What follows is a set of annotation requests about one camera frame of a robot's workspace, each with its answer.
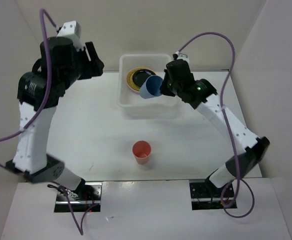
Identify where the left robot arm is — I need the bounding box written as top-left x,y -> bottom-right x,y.
5,37 -> 104,200

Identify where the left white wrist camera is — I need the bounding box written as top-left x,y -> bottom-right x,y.
57,20 -> 84,51

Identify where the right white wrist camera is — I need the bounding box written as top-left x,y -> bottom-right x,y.
172,51 -> 190,64

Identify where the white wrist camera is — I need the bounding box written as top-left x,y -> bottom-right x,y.
172,51 -> 190,64
57,20 -> 84,51

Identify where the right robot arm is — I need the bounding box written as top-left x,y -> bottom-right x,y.
160,59 -> 270,197

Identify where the purple cable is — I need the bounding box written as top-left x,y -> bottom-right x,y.
0,8 -> 101,236
177,31 -> 255,219

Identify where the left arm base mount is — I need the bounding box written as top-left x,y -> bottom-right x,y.
54,182 -> 103,213

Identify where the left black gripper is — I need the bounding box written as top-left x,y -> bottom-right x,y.
59,41 -> 104,90

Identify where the pink plastic cup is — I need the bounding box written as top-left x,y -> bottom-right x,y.
132,140 -> 152,165

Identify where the blue plastic cup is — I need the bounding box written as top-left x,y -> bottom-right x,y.
139,75 -> 163,99

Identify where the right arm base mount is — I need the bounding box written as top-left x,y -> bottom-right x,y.
189,179 -> 223,211

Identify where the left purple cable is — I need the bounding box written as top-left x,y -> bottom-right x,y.
0,8 -> 101,236

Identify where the black plate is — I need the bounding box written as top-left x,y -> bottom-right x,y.
132,68 -> 156,88

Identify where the orange plastic plate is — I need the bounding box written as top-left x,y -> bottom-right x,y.
128,85 -> 140,94

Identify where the white plastic bin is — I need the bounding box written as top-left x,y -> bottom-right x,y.
117,54 -> 178,119

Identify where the yellow woven pattern plate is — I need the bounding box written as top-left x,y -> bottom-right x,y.
126,67 -> 154,86

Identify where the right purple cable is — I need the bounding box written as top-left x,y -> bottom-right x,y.
177,31 -> 255,219

